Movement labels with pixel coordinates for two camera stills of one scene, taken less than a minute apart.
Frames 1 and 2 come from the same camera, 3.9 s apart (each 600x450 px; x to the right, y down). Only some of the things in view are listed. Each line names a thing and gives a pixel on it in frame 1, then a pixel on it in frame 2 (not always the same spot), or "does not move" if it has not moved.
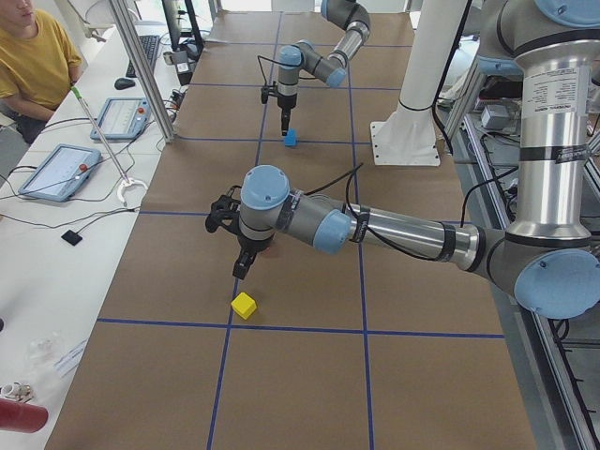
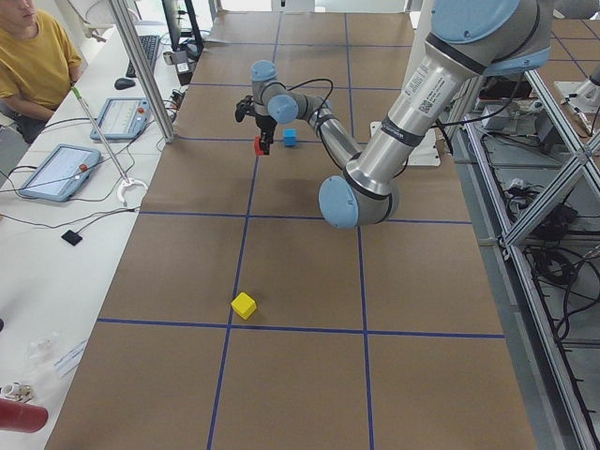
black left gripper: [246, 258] to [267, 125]
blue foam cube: [292, 137] does not move
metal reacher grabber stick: [127, 180] does not move
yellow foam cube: [244, 305] does not move
